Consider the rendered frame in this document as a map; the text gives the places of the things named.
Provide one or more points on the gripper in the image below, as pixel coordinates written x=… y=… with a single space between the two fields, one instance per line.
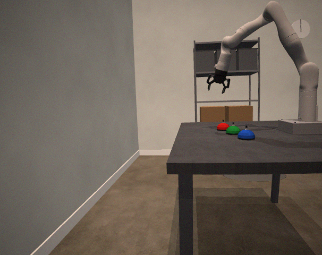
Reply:
x=220 y=76

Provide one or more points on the green bell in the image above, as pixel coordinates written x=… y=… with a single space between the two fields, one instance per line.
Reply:
x=233 y=130

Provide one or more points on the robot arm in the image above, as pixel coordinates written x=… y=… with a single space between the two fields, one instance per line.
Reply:
x=307 y=79

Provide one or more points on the red bell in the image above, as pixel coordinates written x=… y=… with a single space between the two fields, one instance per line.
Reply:
x=222 y=127

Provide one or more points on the blue bell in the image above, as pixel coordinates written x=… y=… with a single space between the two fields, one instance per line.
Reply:
x=246 y=135

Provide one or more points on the grey metal shelf unit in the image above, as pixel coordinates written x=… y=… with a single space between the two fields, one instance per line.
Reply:
x=196 y=93

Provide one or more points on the grey box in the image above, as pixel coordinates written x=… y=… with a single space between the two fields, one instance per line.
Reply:
x=204 y=59
x=247 y=59

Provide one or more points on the brown cardboard box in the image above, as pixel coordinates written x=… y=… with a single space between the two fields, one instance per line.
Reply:
x=239 y=113
x=212 y=114

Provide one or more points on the dark grey table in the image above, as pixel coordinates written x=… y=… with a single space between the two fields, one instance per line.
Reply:
x=230 y=156

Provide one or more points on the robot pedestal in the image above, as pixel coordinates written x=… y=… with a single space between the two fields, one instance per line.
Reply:
x=301 y=127

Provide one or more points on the white round wall clock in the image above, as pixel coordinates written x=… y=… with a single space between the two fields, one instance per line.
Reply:
x=305 y=29

